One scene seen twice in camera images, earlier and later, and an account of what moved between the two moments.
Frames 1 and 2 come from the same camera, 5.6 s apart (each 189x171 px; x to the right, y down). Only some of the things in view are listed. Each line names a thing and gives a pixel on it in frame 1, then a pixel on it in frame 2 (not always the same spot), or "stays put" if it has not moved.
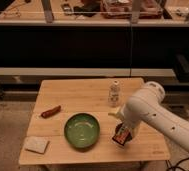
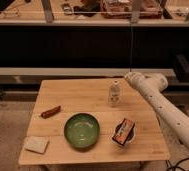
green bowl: (82, 130) stays put
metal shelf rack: (30, 40) stays put
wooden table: (71, 123) stays put
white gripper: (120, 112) to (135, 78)
